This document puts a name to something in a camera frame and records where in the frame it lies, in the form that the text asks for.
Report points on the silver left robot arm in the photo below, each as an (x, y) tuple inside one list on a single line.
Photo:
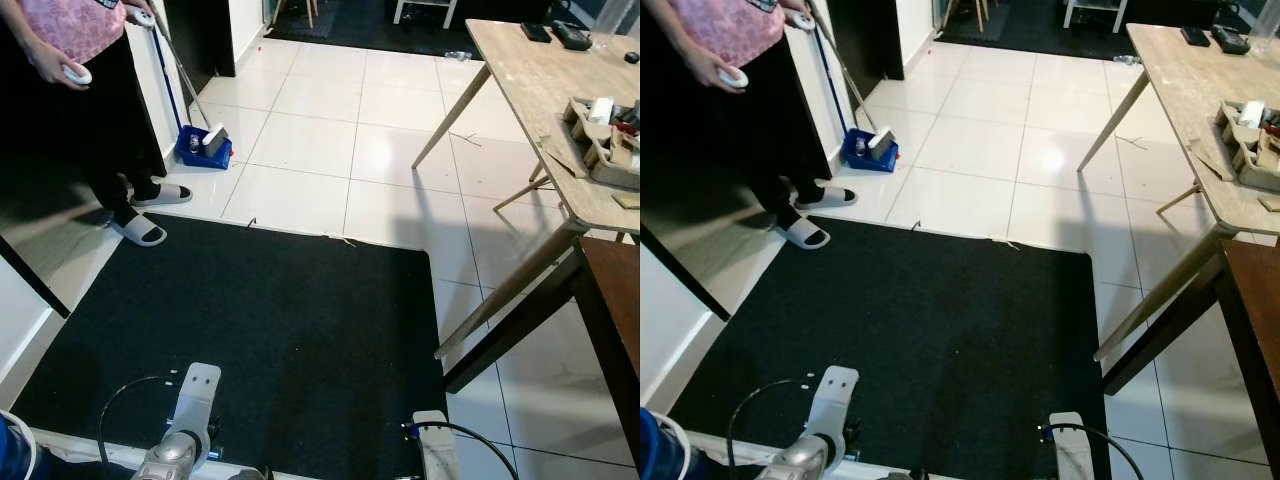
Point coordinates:
[(800, 460), (170, 455)]

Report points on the blue dustpan bin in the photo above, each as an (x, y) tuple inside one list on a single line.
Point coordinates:
[(198, 152), (862, 154)]

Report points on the small cardboard piece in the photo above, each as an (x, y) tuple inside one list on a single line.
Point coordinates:
[(627, 200)]

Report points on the dark brown table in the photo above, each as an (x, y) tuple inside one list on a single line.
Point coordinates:
[(1255, 290), (610, 290)]

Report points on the black furniture edge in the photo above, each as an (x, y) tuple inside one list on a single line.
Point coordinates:
[(35, 280), (690, 275)]

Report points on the cardboard desk organizer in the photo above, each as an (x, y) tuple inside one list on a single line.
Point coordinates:
[(1250, 155), (605, 150)]

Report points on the cardboard strip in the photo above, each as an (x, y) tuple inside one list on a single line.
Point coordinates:
[(563, 158), (1210, 160)]

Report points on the white box in organizer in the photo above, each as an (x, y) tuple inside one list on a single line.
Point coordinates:
[(1252, 113), (600, 109)]

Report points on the person in pink shirt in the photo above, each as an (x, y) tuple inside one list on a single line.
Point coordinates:
[(720, 110), (70, 110)]

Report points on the white slipper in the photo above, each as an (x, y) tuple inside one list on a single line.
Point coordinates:
[(805, 233), (828, 197), (165, 194), (140, 230)]

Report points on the light wooden table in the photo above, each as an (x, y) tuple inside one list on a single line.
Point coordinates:
[(530, 90), (1180, 90)]

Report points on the white hand controller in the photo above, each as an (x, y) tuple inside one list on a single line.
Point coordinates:
[(801, 20), (143, 17), (733, 78), (77, 73)]

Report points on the blue cloth item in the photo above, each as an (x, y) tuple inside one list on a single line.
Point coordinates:
[(660, 450), (12, 450)]

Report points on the black handheld device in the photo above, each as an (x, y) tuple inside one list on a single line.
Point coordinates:
[(1230, 40), (572, 37)]

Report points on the blue pole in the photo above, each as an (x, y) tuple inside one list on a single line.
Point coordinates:
[(838, 85), (172, 85)]

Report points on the white stool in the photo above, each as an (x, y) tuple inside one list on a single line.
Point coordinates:
[(1092, 10), (425, 10)]

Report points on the large black rug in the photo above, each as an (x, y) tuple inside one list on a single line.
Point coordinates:
[(950, 330), (300, 320)]

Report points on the dark carpet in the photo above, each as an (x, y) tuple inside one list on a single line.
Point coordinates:
[(380, 35), (1030, 35)]

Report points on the wooden chair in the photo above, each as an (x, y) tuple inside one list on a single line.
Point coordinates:
[(965, 10), (300, 10)]

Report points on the clear plastic bottle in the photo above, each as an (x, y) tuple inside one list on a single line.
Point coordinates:
[(1125, 60)]

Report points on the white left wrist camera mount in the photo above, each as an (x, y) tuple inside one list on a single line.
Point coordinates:
[(832, 400), (195, 395)]

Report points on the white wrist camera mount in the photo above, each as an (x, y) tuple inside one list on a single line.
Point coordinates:
[(435, 445), (832, 400), (1070, 445), (195, 395)]

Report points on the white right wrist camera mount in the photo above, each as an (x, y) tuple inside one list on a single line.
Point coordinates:
[(1070, 445), (435, 445)]

